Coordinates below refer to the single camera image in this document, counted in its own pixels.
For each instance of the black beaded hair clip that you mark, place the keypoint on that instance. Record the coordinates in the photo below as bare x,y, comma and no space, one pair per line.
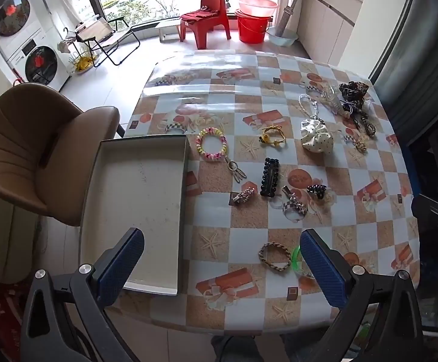
269,177

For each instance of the green plastic bangle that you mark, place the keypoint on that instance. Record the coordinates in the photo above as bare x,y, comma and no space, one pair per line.
296,256

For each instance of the dark red folded cloth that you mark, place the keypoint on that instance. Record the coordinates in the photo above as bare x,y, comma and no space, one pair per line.
198,14

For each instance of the silver dangle hair pin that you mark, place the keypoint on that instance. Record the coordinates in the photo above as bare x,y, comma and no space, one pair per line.
235,164

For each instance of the small black claw clip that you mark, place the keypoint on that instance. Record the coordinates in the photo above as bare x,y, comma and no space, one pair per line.
317,189

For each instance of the white polka dot scrunchie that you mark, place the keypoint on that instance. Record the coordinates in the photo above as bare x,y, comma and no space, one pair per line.
315,135

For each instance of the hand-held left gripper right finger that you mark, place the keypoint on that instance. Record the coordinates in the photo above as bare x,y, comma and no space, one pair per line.
320,267

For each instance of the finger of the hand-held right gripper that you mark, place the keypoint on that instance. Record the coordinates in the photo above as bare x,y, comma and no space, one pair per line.
430,206

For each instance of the white low bench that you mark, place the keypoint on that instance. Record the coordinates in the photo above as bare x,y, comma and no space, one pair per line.
168,24

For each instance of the red plastic bucket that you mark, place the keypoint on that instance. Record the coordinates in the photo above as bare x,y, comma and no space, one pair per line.
252,30

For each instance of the pink plastic basin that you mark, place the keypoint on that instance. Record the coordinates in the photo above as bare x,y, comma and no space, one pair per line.
256,7

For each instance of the red plastic chair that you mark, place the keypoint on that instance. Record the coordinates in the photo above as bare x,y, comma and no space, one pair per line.
211,3

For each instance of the black frame folding chair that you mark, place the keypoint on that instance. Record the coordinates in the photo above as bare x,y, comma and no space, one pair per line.
98,30

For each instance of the shallow grey cardboard tray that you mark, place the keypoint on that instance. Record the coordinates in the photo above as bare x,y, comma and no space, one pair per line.
136,203

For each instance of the leopard print scrunchie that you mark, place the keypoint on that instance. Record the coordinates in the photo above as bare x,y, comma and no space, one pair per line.
354,90

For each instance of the white washing machine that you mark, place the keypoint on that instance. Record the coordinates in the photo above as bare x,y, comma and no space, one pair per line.
39,62

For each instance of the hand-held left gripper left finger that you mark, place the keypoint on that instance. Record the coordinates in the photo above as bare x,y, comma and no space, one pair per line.
122,267

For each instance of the white dryer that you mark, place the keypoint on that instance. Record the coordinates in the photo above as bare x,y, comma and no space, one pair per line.
13,11

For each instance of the brown upholstered chair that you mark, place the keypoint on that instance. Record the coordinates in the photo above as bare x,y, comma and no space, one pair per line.
34,139

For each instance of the checked printed tablecloth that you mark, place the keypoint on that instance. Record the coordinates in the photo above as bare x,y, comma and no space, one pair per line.
241,90

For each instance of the light blue basin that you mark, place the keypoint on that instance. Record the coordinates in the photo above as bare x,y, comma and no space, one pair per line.
281,37

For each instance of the white cabinet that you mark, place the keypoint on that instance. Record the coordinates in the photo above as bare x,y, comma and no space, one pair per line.
324,19

